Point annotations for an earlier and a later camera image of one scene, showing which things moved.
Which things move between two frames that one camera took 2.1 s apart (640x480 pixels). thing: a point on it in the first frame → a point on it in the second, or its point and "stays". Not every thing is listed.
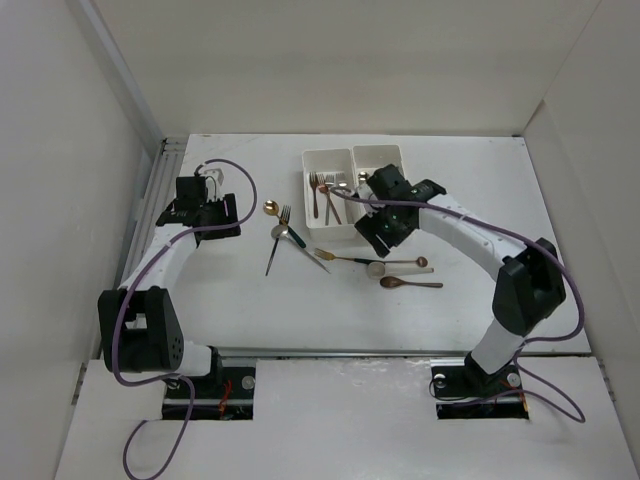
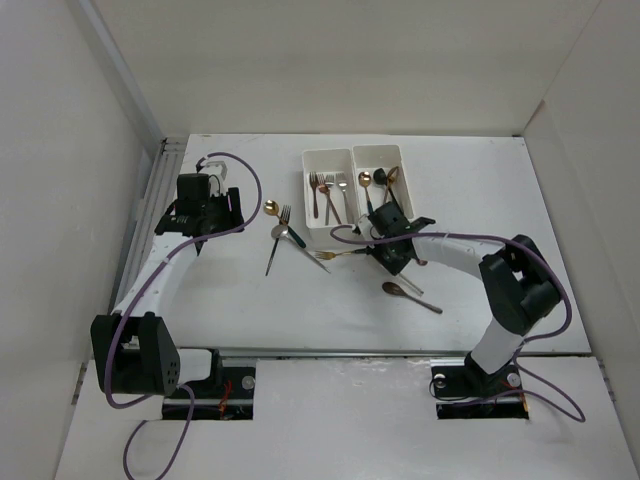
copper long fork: x=324 y=188 stays
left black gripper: x=225 y=208 stays
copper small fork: x=314 y=181 stays
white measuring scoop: x=378 y=270 → x=407 y=285
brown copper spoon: x=394 y=282 → x=399 y=291
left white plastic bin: x=329 y=215 stays
